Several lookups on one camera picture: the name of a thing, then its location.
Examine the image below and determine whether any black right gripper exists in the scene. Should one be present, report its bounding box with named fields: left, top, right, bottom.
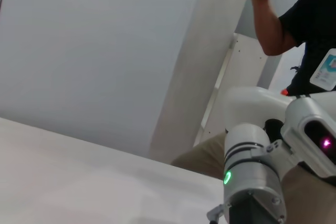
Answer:
left=227, top=190, right=266, bottom=224

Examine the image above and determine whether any operator forearm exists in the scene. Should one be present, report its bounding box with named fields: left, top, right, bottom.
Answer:
left=250, top=0, right=302, bottom=57

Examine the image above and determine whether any white perforated panel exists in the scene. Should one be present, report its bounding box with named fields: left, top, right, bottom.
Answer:
left=201, top=32, right=269, bottom=136

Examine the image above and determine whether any white column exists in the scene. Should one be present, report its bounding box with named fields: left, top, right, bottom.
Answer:
left=148, top=0, right=257, bottom=165

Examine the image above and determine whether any white id badge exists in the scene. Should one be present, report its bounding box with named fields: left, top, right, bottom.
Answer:
left=309, top=48, right=336, bottom=92

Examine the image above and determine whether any operator black shirt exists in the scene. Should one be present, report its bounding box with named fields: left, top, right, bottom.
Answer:
left=278, top=0, right=336, bottom=98

